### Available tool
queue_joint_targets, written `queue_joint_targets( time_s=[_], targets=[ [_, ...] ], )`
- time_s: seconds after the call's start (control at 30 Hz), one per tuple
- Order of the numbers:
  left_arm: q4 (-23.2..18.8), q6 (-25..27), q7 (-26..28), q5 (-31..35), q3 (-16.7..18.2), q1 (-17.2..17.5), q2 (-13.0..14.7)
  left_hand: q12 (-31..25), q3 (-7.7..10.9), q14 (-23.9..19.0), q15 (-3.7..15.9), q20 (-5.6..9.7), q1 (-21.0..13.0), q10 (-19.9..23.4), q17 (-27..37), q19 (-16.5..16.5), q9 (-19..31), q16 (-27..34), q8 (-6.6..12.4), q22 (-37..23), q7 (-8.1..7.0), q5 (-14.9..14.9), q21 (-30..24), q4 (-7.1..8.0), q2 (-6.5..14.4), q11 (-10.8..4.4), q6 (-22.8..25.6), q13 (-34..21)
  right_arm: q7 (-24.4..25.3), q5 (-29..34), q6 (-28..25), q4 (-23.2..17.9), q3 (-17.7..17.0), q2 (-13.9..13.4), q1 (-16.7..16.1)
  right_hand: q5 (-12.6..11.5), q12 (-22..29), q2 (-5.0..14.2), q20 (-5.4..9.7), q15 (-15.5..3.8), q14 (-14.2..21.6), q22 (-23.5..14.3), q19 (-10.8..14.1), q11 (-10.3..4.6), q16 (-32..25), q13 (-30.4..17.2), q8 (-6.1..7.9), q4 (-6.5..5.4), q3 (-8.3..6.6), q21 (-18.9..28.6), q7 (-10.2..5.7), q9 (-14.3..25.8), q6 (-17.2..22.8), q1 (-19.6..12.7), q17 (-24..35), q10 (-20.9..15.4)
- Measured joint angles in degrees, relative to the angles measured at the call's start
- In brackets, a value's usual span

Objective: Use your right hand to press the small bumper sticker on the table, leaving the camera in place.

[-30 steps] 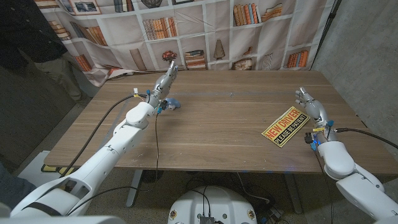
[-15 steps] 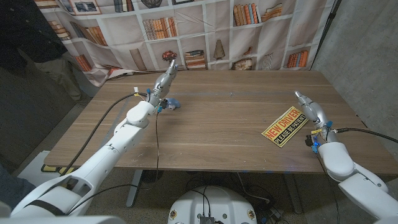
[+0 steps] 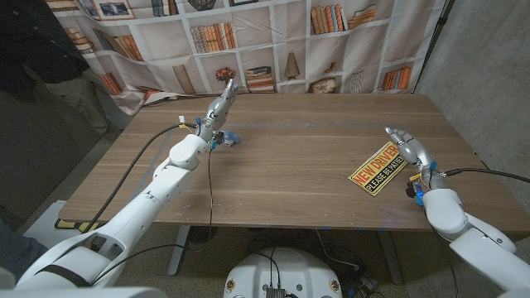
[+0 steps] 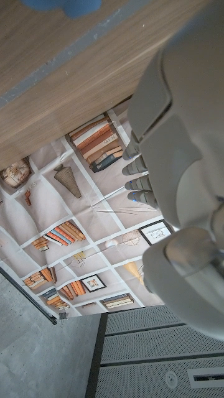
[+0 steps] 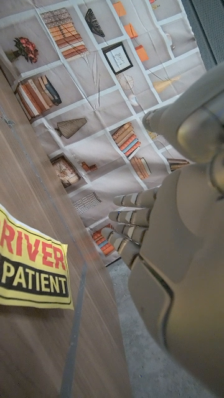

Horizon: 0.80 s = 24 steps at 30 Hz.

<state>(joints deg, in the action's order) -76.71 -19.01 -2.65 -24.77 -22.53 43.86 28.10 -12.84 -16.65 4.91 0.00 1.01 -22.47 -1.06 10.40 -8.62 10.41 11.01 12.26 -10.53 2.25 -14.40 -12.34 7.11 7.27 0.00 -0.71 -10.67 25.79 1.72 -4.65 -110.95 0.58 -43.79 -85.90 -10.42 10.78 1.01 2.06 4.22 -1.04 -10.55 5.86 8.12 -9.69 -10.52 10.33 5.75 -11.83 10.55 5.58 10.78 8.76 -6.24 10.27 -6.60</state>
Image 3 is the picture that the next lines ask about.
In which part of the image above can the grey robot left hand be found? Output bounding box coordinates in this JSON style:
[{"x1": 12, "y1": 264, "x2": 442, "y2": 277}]
[{"x1": 194, "y1": 78, "x2": 239, "y2": 144}]

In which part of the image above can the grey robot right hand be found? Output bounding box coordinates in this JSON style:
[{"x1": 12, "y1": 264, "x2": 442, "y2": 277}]
[{"x1": 384, "y1": 127, "x2": 449, "y2": 192}]

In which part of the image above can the yellow new driver bumper sticker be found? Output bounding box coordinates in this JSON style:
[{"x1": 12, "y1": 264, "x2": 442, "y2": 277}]
[{"x1": 347, "y1": 141, "x2": 409, "y2": 197}]

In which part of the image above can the printed bookshelf backdrop cloth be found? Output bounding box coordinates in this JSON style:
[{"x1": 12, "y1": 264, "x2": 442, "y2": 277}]
[{"x1": 45, "y1": 0, "x2": 449, "y2": 118}]

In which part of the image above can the grey table leg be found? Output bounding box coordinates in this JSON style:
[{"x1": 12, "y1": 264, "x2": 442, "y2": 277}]
[{"x1": 378, "y1": 230, "x2": 405, "y2": 285}]

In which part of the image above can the black backdrop stand pole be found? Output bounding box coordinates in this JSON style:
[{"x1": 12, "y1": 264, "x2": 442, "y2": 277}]
[{"x1": 412, "y1": 0, "x2": 456, "y2": 94}]

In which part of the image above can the white table leg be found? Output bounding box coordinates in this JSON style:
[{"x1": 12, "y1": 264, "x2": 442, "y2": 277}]
[{"x1": 167, "y1": 225, "x2": 191, "y2": 276}]

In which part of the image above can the white robot torso base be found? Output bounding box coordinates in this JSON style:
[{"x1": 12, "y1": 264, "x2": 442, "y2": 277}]
[{"x1": 223, "y1": 247, "x2": 343, "y2": 298}]

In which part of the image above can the person in dark top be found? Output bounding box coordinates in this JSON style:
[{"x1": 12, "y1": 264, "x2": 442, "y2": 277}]
[{"x1": 0, "y1": 0, "x2": 123, "y2": 138}]

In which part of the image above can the white floor platform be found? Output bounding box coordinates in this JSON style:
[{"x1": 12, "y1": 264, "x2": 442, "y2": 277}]
[{"x1": 22, "y1": 199, "x2": 70, "y2": 239}]

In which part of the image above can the person in blue jeans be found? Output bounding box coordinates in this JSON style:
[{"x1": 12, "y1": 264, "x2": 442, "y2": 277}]
[{"x1": 0, "y1": 219, "x2": 49, "y2": 283}]

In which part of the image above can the small blue toy camera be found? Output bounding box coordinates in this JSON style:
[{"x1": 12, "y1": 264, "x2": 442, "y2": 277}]
[{"x1": 218, "y1": 129, "x2": 242, "y2": 147}]

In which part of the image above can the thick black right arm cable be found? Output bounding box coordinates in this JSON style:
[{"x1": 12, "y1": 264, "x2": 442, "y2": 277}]
[{"x1": 441, "y1": 166, "x2": 530, "y2": 185}]

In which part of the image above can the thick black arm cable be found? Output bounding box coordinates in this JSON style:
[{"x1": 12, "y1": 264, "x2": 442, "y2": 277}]
[
  {"x1": 441, "y1": 166, "x2": 530, "y2": 185},
  {"x1": 81, "y1": 123, "x2": 198, "y2": 235}
]

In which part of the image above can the thin black left wrist cable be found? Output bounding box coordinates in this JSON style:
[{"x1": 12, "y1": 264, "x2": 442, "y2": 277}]
[{"x1": 91, "y1": 147, "x2": 217, "y2": 287}]

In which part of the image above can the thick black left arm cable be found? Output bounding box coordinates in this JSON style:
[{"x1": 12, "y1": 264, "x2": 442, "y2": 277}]
[{"x1": 81, "y1": 123, "x2": 198, "y2": 235}]

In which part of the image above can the white floor cable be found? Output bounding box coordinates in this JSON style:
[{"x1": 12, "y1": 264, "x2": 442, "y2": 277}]
[{"x1": 316, "y1": 229, "x2": 361, "y2": 272}]

